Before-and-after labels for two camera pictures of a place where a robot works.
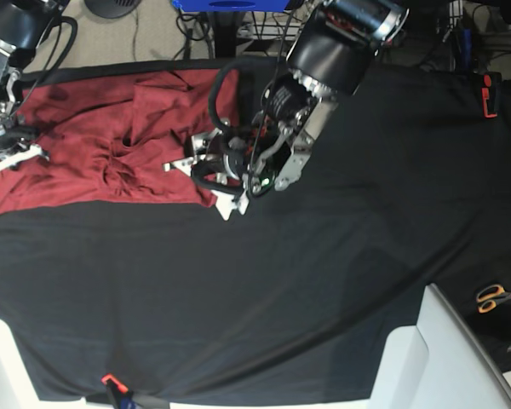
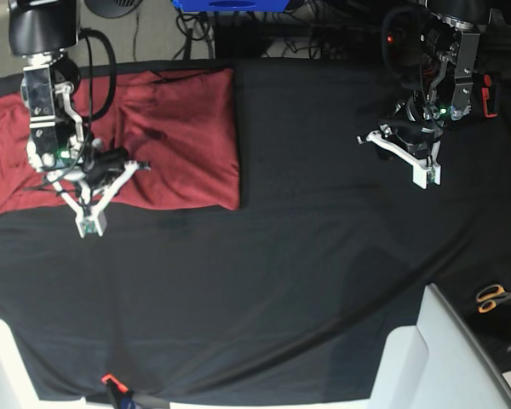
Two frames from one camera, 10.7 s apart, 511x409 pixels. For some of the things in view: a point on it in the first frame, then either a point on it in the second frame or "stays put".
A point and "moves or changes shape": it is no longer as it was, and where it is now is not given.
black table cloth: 420,179 stays put
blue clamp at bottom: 119,393 stays put
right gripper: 221,161 -> 416,129
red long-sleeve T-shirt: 109,140 moves or changes shape
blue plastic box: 230,5 stays put
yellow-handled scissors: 488,296 stays put
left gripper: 3,134 -> 100,165
